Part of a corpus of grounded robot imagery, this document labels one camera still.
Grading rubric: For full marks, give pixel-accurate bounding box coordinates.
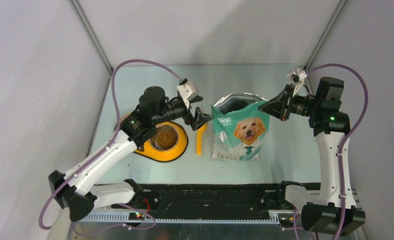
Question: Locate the yellow plastic scoop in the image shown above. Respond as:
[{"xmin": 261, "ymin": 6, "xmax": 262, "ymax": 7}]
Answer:
[{"xmin": 195, "ymin": 123, "xmax": 208, "ymax": 156}]

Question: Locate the aluminium frame rail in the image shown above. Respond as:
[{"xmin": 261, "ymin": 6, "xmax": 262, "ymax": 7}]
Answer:
[{"xmin": 79, "ymin": 208, "xmax": 294, "ymax": 225}]

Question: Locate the yellow double pet bowl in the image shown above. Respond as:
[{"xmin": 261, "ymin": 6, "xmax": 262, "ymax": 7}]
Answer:
[{"xmin": 119, "ymin": 114, "xmax": 189, "ymax": 163}]

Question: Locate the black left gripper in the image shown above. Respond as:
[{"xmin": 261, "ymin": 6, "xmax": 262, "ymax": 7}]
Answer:
[{"xmin": 152, "ymin": 95, "xmax": 214, "ymax": 130}]

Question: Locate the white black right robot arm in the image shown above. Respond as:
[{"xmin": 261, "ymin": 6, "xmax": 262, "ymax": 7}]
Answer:
[{"xmin": 258, "ymin": 77, "xmax": 366, "ymax": 239}]

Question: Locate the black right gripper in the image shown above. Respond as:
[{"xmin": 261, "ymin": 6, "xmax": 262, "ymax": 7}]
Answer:
[{"xmin": 258, "ymin": 83, "xmax": 322, "ymax": 121}]

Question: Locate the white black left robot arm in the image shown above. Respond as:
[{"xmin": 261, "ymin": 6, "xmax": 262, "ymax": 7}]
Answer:
[{"xmin": 48, "ymin": 84, "xmax": 214, "ymax": 222}]

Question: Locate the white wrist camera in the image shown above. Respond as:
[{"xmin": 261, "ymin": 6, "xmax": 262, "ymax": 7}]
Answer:
[
  {"xmin": 176, "ymin": 78, "xmax": 199, "ymax": 110},
  {"xmin": 286, "ymin": 65, "xmax": 308, "ymax": 97}
]

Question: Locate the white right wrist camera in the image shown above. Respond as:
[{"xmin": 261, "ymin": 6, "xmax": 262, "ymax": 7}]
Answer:
[{"xmin": 286, "ymin": 65, "xmax": 308, "ymax": 97}]

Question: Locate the green white pet food bag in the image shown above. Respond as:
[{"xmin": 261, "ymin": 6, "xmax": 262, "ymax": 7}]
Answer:
[{"xmin": 211, "ymin": 92, "xmax": 270, "ymax": 161}]

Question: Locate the brown pet food kibble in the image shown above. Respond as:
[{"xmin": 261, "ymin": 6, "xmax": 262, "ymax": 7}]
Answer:
[{"xmin": 154, "ymin": 130, "xmax": 178, "ymax": 151}]

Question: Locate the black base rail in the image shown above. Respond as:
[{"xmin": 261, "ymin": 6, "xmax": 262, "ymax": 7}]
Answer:
[{"xmin": 128, "ymin": 180, "xmax": 295, "ymax": 220}]

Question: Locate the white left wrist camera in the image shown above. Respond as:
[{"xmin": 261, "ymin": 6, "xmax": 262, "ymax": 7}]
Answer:
[{"xmin": 176, "ymin": 78, "xmax": 199, "ymax": 110}]

